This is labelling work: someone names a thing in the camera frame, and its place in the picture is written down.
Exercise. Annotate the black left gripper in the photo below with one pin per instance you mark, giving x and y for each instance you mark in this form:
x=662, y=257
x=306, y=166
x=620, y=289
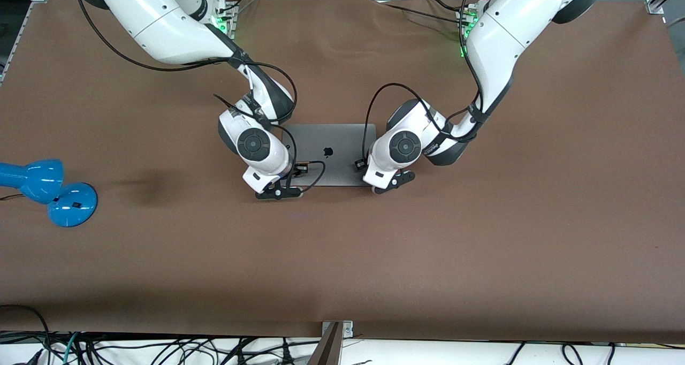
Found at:
x=360, y=165

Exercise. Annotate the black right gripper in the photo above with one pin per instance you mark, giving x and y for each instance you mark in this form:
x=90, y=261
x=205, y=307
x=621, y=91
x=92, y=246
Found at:
x=301, y=168

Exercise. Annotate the grey laptop with black keyboard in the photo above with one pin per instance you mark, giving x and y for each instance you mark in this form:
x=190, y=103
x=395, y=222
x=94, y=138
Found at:
x=337, y=140

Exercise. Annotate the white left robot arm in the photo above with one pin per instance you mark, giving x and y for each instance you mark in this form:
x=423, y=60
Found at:
x=508, y=33

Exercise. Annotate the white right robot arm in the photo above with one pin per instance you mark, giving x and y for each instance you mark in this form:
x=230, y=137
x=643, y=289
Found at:
x=160, y=22

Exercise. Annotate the brown paper table cover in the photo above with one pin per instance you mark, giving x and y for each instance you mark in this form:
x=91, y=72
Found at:
x=481, y=236

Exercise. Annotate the grey aluminium bar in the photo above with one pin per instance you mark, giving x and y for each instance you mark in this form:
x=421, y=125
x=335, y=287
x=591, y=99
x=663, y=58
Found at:
x=326, y=351

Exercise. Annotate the blue desk lamp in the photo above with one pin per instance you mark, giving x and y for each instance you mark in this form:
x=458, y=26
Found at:
x=72, y=204

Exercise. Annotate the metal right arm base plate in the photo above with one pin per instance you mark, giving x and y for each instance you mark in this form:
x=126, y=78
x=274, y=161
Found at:
x=231, y=22

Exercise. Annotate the small metal edge bracket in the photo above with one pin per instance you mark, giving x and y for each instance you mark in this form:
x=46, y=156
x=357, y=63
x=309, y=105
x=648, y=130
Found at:
x=348, y=330

